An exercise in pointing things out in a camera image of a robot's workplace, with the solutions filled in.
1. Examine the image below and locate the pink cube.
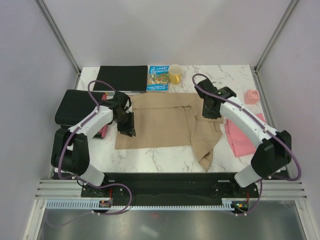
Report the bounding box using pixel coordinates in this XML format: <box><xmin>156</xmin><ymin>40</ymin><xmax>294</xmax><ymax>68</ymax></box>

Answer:
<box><xmin>243</xmin><ymin>89</ymin><xmax>260</xmax><ymax>105</ymax></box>

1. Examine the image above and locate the beige t shirt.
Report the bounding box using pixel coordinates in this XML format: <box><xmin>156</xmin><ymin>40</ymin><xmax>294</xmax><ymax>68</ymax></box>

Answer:
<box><xmin>115</xmin><ymin>92</ymin><xmax>224</xmax><ymax>171</ymax></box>

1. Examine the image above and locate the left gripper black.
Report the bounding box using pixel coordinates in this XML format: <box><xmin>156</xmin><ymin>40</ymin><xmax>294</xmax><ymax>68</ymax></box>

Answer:
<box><xmin>114</xmin><ymin>110</ymin><xmax>136</xmax><ymax>138</ymax></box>

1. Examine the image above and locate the black notebook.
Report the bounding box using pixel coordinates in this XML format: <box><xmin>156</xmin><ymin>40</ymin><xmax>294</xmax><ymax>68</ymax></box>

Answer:
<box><xmin>96</xmin><ymin>65</ymin><xmax>148</xmax><ymax>93</ymax></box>

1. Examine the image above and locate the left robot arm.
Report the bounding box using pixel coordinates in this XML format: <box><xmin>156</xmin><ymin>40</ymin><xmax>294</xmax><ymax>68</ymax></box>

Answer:
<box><xmin>51</xmin><ymin>91</ymin><xmax>136</xmax><ymax>197</ymax></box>

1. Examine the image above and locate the aluminium front rail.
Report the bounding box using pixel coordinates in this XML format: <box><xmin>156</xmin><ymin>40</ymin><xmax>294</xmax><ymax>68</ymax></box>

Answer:
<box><xmin>35</xmin><ymin>179</ymin><xmax>307</xmax><ymax>201</ymax></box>

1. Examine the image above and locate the blue treehouse book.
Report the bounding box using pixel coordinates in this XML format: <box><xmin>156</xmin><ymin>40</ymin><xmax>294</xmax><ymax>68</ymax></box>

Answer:
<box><xmin>146</xmin><ymin>65</ymin><xmax>170</xmax><ymax>92</ymax></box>

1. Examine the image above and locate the white cable duct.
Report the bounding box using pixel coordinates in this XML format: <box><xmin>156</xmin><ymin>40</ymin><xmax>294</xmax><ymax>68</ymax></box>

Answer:
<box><xmin>45</xmin><ymin>199</ymin><xmax>236</xmax><ymax>211</ymax></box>

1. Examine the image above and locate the black pink drawer unit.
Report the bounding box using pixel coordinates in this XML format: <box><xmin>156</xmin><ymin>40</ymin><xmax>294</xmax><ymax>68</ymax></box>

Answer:
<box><xmin>54</xmin><ymin>89</ymin><xmax>109</xmax><ymax>139</ymax></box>

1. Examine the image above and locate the yellow mug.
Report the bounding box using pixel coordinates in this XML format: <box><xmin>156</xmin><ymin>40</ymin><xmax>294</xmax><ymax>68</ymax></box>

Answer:
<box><xmin>168</xmin><ymin>64</ymin><xmax>183</xmax><ymax>85</ymax></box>

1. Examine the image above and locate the right aluminium frame post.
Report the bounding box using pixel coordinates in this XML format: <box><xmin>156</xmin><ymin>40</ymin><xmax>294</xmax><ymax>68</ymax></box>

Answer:
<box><xmin>253</xmin><ymin>0</ymin><xmax>300</xmax><ymax>74</ymax></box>

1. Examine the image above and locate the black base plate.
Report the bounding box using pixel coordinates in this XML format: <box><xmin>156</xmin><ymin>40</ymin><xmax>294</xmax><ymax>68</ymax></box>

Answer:
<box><xmin>81</xmin><ymin>172</ymin><xmax>259</xmax><ymax>206</ymax></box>

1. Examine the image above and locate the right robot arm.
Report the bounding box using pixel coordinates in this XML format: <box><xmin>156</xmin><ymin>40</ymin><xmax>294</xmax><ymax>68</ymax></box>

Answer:
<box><xmin>195</xmin><ymin>78</ymin><xmax>292</xmax><ymax>197</ymax></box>

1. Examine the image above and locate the left aluminium frame post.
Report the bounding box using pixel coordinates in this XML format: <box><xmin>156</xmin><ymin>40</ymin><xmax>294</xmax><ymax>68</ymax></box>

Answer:
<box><xmin>35</xmin><ymin>0</ymin><xmax>81</xmax><ymax>76</ymax></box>

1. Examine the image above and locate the aluminium frame post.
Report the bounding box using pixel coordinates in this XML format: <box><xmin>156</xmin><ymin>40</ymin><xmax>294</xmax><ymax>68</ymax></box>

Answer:
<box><xmin>253</xmin><ymin>0</ymin><xmax>300</xmax><ymax>74</ymax></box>
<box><xmin>35</xmin><ymin>0</ymin><xmax>81</xmax><ymax>76</ymax></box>

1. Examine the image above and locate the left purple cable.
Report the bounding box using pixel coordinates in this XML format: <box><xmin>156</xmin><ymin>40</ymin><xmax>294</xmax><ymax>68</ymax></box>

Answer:
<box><xmin>46</xmin><ymin>80</ymin><xmax>133</xmax><ymax>228</ymax></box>

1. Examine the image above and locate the pink folded t shirt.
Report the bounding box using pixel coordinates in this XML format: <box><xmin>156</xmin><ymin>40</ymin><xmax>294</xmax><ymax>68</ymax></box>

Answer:
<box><xmin>224</xmin><ymin>117</ymin><xmax>256</xmax><ymax>158</ymax></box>

